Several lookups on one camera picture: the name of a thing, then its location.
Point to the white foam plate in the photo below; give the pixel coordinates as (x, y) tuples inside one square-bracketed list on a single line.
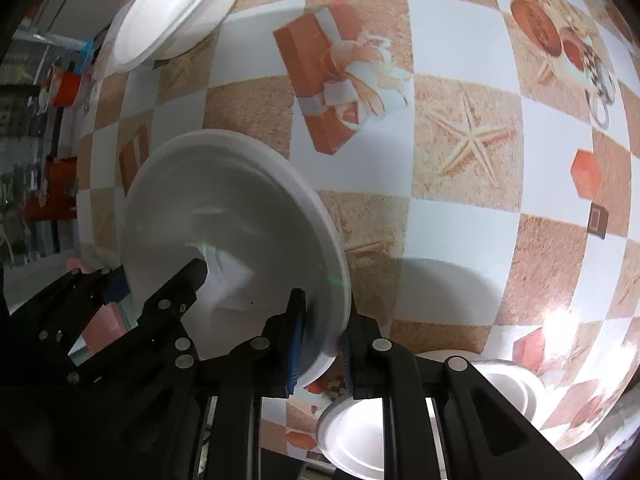
[(360, 435)]

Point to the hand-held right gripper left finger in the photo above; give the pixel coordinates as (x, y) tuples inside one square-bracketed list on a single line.
[(295, 355)]

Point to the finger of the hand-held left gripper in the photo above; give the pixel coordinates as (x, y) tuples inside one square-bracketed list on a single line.
[(172, 305), (80, 305)]

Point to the orange plastic item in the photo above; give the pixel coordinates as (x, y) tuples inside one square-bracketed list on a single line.
[(65, 87)]

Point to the large white foam bowl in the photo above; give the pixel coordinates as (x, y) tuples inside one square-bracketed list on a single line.
[(225, 230)]

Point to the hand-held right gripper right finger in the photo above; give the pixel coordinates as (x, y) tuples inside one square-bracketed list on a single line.
[(349, 370)]

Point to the red plastic stool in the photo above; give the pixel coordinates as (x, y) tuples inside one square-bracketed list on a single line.
[(50, 192)]

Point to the small white foam bowl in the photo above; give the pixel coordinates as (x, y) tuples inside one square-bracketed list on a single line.
[(175, 10)]

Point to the checkered printed tablecloth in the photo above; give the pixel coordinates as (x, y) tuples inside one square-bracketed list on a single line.
[(450, 185)]

